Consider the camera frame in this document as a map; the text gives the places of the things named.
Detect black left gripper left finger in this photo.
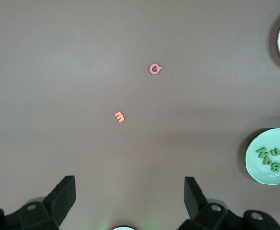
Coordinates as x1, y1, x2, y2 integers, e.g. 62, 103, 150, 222
0, 175, 76, 230

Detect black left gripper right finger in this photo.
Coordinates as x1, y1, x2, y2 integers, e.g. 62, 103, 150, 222
178, 176, 280, 230

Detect green letter N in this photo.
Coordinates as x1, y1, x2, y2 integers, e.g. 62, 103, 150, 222
256, 146, 271, 159

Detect green plate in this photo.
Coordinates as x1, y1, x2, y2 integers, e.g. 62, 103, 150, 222
245, 128, 280, 186

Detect orange letter E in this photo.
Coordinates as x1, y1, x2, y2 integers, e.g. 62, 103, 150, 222
114, 111, 126, 123

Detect brown table cover sheet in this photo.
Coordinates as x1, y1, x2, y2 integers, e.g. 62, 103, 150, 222
0, 0, 280, 230

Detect pink letter Q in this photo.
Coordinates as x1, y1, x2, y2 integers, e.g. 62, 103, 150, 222
148, 63, 164, 75

